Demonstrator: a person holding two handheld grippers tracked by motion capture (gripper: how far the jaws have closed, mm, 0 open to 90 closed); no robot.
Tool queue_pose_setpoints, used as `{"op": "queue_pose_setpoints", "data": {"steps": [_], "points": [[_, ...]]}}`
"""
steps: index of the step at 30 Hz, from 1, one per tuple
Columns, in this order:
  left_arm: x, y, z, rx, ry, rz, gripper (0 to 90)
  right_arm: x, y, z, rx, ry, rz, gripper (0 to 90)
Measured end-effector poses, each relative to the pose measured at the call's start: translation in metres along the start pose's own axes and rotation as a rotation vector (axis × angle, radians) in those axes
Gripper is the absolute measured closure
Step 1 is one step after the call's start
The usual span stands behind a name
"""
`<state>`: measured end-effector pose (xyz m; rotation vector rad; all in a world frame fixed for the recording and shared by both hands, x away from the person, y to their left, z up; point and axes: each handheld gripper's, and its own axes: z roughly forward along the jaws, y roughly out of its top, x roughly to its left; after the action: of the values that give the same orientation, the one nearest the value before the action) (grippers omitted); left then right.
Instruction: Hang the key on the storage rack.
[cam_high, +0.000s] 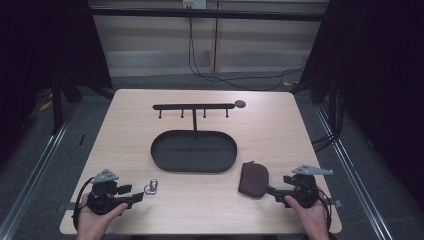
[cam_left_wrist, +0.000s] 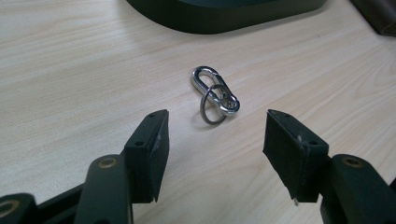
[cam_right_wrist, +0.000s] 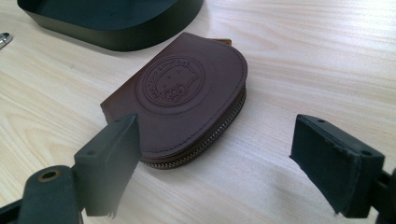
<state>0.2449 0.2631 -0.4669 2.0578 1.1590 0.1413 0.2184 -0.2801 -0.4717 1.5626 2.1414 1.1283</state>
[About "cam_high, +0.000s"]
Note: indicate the person's right hand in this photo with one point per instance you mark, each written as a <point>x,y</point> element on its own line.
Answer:
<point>311,221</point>

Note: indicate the black key rack with tray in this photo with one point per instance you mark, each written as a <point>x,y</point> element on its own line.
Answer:
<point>193,151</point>

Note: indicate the grey table bracket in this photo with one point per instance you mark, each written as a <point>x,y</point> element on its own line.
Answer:
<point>336,203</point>

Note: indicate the brown leather pouch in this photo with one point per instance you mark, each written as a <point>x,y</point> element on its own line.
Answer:
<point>254,180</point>

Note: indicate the black horizontal frame bar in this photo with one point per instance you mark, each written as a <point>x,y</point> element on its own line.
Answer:
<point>206,14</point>

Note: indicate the person's left hand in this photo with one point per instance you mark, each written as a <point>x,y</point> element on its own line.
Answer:
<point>95,223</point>

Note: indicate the black metal stand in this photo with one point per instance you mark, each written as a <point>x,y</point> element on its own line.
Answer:
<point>57,106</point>
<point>332,106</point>

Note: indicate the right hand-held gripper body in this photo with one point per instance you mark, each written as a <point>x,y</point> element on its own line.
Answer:
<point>305,191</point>

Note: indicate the dark curtain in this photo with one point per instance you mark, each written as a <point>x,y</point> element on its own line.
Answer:
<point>43,50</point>
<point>380,83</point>

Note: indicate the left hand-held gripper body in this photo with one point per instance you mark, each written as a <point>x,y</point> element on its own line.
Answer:
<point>101,195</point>

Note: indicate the yellow tape strip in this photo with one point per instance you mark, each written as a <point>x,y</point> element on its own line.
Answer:
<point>45,105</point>

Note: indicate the silver keyring with carabiner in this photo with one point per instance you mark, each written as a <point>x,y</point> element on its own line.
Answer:
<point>151,187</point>

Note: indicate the metal floor rail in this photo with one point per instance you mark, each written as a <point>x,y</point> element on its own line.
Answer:
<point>36,173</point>
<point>353,176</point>

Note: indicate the white wall socket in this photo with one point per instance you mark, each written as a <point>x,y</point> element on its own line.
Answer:
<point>194,4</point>

